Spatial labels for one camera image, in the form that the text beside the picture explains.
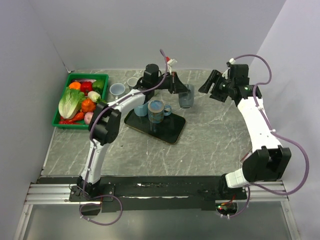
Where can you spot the red toy pepper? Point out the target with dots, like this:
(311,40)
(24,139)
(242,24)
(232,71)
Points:
(86,87)

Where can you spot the green plastic crate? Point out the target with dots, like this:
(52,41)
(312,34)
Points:
(87,105)

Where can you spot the dark grey mug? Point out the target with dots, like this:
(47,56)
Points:
(186,99)

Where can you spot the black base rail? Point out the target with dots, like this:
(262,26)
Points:
(132,193)

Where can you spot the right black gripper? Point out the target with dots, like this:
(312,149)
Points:
(219,78)

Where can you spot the orange toy carrot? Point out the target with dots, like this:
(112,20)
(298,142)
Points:
(78,117)

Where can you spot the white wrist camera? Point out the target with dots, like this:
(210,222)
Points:
(229,64)
(170,63)

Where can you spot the red toy chili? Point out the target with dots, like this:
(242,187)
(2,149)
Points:
(68,122)

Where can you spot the pink toy onion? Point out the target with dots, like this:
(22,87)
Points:
(88,117)

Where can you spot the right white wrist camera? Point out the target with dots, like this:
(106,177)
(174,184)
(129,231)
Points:
(229,64)

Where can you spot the black serving tray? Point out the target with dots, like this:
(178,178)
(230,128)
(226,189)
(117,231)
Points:
(167,131)

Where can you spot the toy cabbage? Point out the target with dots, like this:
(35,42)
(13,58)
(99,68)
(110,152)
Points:
(70,103)

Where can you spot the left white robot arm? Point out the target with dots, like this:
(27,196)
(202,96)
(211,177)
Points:
(105,123)

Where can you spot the white footed mug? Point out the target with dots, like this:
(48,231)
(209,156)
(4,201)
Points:
(117,90)

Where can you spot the light blue hexagonal mug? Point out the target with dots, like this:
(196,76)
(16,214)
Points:
(141,110)

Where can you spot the blue mug tan rim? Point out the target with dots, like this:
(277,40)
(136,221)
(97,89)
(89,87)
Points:
(157,111)

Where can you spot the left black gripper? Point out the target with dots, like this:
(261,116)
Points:
(176,86)

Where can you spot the small slate grey mug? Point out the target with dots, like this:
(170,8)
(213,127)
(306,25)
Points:
(131,82)

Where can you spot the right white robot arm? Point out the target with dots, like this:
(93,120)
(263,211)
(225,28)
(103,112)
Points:
(268,159)

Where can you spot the green toy pepper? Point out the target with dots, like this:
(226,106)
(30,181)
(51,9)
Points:
(98,85)

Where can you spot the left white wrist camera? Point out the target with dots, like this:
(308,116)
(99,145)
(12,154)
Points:
(170,63)

